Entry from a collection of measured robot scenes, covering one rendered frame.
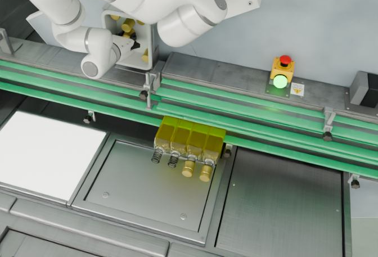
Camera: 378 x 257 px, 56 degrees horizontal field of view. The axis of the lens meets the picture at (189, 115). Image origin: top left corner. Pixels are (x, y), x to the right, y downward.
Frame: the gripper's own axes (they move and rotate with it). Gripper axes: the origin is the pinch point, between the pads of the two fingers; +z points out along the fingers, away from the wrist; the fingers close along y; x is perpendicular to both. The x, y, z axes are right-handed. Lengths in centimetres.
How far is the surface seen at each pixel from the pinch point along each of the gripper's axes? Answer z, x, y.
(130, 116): -7.9, -28.1, 5.6
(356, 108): -4, -5, 82
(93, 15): 4.9, 3.0, -15.6
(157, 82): -5.0, -12.5, 14.1
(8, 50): -1, -17, -49
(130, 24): -1.2, 5.2, 1.3
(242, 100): -8.4, -9.7, 45.2
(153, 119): -7.0, -27.6, 14.8
